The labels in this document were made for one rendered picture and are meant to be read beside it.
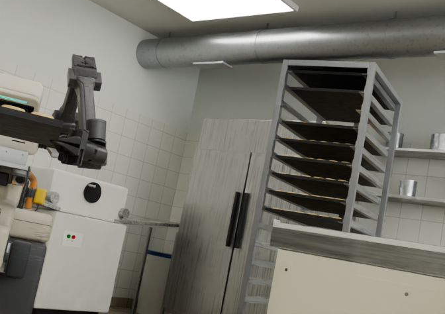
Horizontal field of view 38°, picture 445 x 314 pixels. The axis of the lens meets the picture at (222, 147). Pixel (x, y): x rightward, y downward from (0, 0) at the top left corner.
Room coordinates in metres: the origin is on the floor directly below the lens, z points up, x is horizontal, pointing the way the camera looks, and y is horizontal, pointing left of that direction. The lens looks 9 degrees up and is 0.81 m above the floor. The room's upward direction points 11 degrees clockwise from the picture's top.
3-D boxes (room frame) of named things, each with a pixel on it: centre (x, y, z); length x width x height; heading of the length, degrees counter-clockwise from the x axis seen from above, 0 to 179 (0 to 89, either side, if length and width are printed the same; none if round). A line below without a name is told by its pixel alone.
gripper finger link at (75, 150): (1.72, 0.42, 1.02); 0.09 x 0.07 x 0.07; 150
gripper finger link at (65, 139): (1.72, 0.42, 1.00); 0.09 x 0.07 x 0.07; 150
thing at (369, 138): (3.24, -0.76, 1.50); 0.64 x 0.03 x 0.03; 151
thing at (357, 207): (3.24, -0.76, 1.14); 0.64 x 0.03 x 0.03; 151
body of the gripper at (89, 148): (1.78, 0.39, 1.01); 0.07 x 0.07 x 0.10; 60
